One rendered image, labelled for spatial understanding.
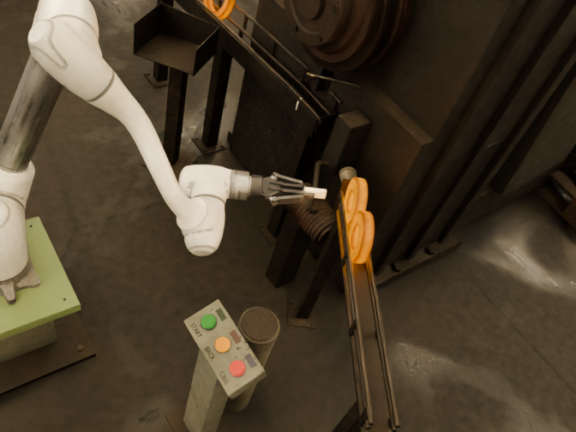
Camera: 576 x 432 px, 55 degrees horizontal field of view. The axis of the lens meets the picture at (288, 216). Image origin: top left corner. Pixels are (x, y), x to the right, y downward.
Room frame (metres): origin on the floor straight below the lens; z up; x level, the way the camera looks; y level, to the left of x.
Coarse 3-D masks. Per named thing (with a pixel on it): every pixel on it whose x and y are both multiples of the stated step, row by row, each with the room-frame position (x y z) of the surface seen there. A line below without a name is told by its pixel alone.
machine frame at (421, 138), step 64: (448, 0) 1.60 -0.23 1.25; (512, 0) 1.49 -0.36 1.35; (384, 64) 1.68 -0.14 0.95; (448, 64) 1.54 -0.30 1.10; (512, 64) 1.63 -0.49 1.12; (256, 128) 1.96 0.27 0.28; (384, 128) 1.55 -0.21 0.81; (448, 128) 1.51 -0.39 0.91; (512, 128) 1.86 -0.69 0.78; (384, 192) 1.47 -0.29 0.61; (448, 192) 1.69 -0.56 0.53; (384, 256) 1.53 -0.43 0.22
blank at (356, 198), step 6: (354, 180) 1.31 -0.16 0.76; (360, 180) 1.29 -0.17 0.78; (348, 186) 1.33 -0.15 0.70; (354, 186) 1.29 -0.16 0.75; (360, 186) 1.26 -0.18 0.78; (366, 186) 1.27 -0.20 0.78; (348, 192) 1.31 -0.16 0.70; (354, 192) 1.27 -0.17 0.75; (360, 192) 1.24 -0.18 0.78; (366, 192) 1.25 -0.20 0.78; (348, 198) 1.29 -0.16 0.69; (354, 198) 1.24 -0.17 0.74; (360, 198) 1.23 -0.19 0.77; (366, 198) 1.23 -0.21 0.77; (348, 204) 1.28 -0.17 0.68; (354, 204) 1.22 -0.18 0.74; (360, 204) 1.21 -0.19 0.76; (366, 204) 1.22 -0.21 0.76; (348, 210) 1.26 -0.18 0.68; (354, 210) 1.20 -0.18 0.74; (348, 216) 1.23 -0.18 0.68; (348, 222) 1.21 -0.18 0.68
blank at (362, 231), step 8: (360, 216) 1.15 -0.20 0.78; (368, 216) 1.14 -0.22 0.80; (352, 224) 1.17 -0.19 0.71; (360, 224) 1.12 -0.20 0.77; (368, 224) 1.11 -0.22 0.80; (352, 232) 1.15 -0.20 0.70; (360, 232) 1.10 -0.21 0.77; (368, 232) 1.08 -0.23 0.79; (352, 240) 1.13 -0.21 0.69; (360, 240) 1.07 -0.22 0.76; (368, 240) 1.07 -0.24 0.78; (352, 248) 1.09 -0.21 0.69; (360, 248) 1.05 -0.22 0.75; (368, 248) 1.06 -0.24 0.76; (352, 256) 1.07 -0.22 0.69; (360, 256) 1.04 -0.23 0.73; (368, 256) 1.05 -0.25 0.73
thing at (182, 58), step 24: (144, 24) 1.85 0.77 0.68; (168, 24) 1.97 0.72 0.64; (192, 24) 1.96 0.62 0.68; (144, 48) 1.83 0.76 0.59; (168, 48) 1.88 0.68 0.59; (192, 48) 1.92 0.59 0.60; (216, 48) 1.95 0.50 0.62; (192, 72) 1.76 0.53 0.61; (168, 96) 1.83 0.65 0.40; (168, 120) 1.83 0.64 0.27; (168, 144) 1.83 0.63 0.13
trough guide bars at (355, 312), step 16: (336, 208) 1.29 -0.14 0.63; (352, 272) 0.99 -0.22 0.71; (368, 272) 1.03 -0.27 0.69; (352, 288) 0.93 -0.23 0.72; (352, 304) 0.89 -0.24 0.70; (352, 320) 0.85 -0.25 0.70; (384, 336) 0.81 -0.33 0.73; (384, 352) 0.76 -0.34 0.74; (384, 368) 0.73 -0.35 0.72; (368, 384) 0.66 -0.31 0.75; (384, 384) 0.69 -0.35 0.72; (368, 400) 0.61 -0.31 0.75; (368, 416) 0.58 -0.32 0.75
